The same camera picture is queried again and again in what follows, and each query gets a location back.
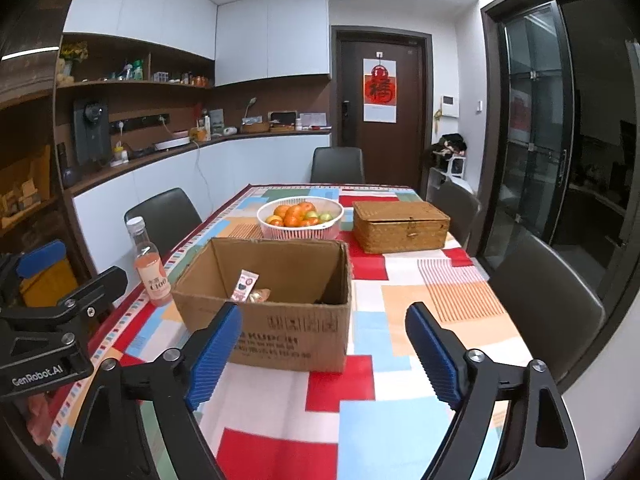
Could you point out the dark chair right far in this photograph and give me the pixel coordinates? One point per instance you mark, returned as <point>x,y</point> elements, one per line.
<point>461,206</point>

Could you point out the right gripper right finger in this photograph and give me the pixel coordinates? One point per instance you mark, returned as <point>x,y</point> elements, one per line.
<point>538,440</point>

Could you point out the white shoe rack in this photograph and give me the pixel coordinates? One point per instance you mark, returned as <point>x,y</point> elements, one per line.
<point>440,154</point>

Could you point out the woven wicker box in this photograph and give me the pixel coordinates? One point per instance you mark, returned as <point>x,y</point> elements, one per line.
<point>388,227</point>

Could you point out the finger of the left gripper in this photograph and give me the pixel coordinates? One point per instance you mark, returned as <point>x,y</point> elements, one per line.
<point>21,272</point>
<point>85,303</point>

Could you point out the left hand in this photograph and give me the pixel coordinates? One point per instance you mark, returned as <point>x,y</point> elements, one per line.
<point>39,423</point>

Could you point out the dark chair right near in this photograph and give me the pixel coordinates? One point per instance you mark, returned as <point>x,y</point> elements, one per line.
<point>555,311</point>

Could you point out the black coffee machine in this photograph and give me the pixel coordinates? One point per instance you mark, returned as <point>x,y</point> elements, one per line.
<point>92,137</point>

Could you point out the brown cardboard box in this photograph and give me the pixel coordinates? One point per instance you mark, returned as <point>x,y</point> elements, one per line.
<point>304,324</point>

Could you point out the white fruit basket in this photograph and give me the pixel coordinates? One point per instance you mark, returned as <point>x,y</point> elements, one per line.
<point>301,218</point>

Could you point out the glass sliding door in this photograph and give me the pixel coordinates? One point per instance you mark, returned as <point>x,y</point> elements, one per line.
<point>537,129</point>

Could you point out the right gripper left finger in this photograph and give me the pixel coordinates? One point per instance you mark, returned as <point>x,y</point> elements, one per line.
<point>108,440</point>

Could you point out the red fu door poster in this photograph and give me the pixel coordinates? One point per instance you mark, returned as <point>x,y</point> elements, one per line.
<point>379,90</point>

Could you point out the dark chair left side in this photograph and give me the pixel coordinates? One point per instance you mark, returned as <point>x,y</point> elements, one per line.
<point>169,218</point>

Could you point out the dark chair far end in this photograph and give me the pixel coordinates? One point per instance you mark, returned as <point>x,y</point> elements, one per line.
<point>340,165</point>

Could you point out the dark chair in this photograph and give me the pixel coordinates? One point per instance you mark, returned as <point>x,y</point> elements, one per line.
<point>169,218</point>
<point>461,206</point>
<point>555,311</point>

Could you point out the dark wooden door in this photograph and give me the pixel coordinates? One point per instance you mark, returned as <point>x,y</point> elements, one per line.
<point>392,153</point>

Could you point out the colourful patchwork tablecloth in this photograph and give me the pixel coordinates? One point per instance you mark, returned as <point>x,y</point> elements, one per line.
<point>380,419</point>

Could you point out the pink juice bottle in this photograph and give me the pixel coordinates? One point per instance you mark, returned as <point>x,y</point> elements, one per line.
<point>148,263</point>

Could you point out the white pink snack packet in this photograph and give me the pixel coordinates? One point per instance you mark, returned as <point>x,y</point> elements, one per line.
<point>244,286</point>

